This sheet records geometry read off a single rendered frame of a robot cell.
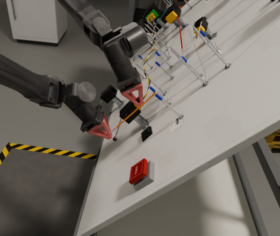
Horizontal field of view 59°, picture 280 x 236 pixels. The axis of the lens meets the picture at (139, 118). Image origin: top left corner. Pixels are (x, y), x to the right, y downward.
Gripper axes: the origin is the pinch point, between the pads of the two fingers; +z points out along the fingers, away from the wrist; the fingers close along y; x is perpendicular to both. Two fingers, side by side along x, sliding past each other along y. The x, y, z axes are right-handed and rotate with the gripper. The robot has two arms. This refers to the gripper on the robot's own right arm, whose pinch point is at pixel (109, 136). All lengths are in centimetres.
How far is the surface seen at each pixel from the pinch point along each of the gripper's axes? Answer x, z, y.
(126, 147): -2.9, 5.9, -2.5
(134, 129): -6.7, 5.1, 3.6
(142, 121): -12.0, 2.2, -0.5
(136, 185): -7.5, 3.9, -24.7
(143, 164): -11.6, 1.4, -22.5
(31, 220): 101, 38, 44
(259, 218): -24, 57, -9
